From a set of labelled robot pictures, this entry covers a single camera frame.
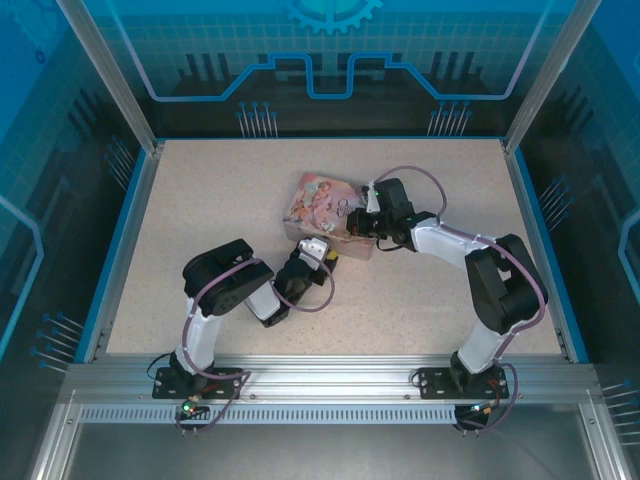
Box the pink illustrated tin box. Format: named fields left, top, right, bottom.
left=282, top=172, right=376, bottom=262

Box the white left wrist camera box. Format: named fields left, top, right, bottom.
left=298, top=238, right=332, bottom=265

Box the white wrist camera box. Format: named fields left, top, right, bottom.
left=360, top=185, right=382, bottom=214
left=298, top=238, right=332, bottom=265

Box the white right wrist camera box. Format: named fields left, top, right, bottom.
left=360, top=185, right=382, bottom=214

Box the purple cable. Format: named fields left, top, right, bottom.
left=272, top=259, right=336, bottom=314
left=372, top=165, right=449, bottom=224
left=442, top=222, right=550, bottom=364
left=182, top=257, right=264, bottom=379

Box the aluminium frame rail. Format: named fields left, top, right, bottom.
left=64, top=353, right=604, bottom=401

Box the slotted grey cable duct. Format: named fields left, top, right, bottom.
left=79, top=406, right=461, bottom=424

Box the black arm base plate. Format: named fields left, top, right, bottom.
left=152, top=366, right=251, bottom=401
left=417, top=363, right=517, bottom=401

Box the aluminium frame post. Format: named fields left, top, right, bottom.
left=55, top=0, right=167, bottom=157
left=501, top=0, right=605, bottom=156

